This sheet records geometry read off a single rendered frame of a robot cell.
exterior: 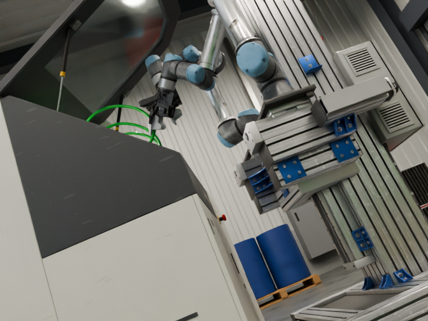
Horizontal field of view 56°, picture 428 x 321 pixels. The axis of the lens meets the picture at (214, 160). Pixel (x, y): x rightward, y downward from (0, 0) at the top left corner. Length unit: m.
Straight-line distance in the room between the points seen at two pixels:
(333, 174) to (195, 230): 0.64
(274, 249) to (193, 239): 5.18
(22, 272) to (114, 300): 0.34
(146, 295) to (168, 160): 0.46
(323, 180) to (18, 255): 1.17
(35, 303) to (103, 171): 0.49
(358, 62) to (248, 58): 0.61
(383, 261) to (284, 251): 4.80
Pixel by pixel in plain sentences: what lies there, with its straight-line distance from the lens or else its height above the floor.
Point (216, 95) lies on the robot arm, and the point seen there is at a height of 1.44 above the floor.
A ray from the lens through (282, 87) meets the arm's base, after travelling 1.66.
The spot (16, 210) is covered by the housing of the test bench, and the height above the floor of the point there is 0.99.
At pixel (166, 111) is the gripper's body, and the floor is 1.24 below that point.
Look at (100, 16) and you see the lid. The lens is 1.97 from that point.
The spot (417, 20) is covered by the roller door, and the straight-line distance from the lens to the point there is 9.03.
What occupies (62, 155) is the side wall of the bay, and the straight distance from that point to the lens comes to 1.59.
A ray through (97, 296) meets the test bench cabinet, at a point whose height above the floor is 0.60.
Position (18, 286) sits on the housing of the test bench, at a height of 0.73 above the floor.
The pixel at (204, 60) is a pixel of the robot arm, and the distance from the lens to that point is 1.86.
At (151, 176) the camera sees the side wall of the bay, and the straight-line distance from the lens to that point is 1.44.
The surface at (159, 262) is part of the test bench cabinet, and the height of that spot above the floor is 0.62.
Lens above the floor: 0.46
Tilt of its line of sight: 17 degrees up
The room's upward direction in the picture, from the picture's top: 23 degrees counter-clockwise
